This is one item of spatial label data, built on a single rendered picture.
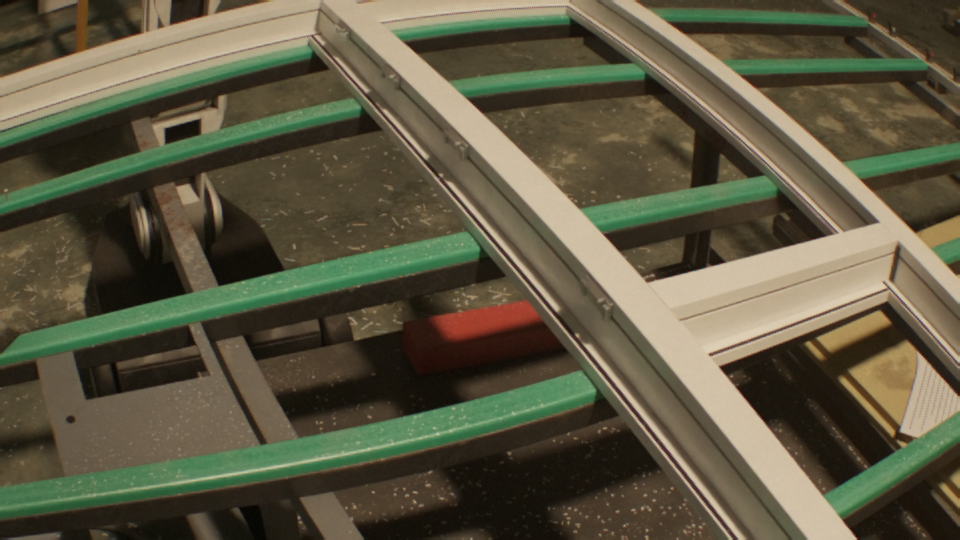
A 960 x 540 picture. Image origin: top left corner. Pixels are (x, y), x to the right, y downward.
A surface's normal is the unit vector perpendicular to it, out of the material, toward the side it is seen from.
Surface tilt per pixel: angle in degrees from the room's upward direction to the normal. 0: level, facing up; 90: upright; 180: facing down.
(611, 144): 0
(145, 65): 90
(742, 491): 90
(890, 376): 0
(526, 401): 0
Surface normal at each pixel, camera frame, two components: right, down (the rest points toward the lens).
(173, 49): 0.40, 0.51
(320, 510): 0.04, -0.84
